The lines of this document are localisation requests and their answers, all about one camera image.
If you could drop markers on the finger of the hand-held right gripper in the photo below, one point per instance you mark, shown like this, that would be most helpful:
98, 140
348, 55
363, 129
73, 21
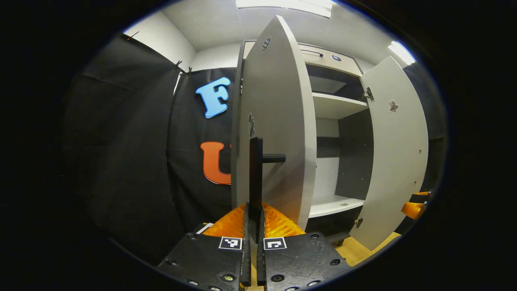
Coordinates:
420, 197
412, 210

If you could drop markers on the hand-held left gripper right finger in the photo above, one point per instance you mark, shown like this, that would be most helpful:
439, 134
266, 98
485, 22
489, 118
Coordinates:
261, 258

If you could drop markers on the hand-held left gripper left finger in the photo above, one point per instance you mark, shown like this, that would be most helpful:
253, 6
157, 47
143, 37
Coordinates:
246, 250

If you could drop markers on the grey cabinet door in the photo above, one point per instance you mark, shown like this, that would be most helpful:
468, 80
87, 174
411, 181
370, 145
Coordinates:
278, 101
400, 153

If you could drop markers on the grey double-door shoe cabinet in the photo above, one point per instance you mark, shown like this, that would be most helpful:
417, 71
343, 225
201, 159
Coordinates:
351, 161

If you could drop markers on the metal door hinge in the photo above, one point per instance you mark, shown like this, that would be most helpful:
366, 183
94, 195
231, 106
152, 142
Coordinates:
358, 222
368, 93

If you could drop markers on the white cabinet shelf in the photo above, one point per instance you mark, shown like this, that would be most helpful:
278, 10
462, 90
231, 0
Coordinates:
331, 204
335, 106

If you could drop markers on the small ceiling light panel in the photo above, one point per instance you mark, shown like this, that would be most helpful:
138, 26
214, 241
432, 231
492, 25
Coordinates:
402, 52

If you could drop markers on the black backdrop cloth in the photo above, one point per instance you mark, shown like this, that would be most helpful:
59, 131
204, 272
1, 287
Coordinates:
133, 141

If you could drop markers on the large ceiling light panel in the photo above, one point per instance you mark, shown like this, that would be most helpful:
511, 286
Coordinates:
286, 5

